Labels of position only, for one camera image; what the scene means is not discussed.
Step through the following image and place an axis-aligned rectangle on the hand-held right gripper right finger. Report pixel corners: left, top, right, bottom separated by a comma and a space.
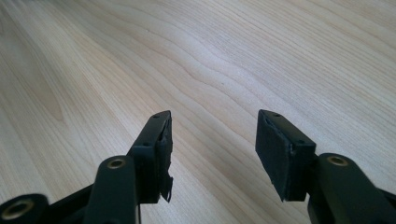
255, 108, 319, 203

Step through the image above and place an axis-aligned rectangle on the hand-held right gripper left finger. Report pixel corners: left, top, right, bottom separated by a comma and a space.
126, 109, 175, 205

